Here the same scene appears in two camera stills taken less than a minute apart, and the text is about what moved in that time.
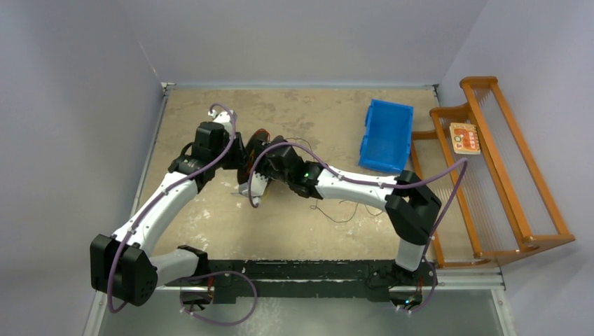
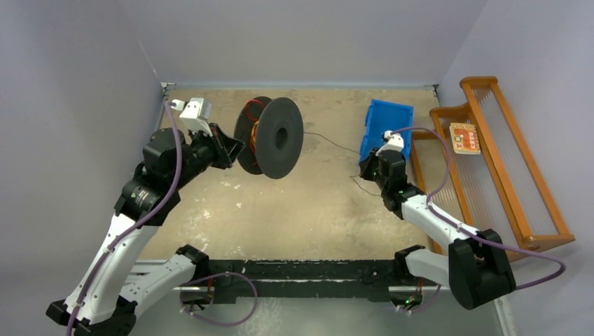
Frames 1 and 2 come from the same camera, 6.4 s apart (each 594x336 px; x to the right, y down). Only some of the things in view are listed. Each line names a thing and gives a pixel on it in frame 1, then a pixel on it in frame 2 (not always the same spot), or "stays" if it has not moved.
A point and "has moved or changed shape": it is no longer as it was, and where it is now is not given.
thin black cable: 318,207 to 335,144
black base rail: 298,281 stays
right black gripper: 258,166 to 365,166
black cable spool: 250,154 has moved or changed shape
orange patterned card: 464,138 stays
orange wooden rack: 494,204 stays
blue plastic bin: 387,139 stays
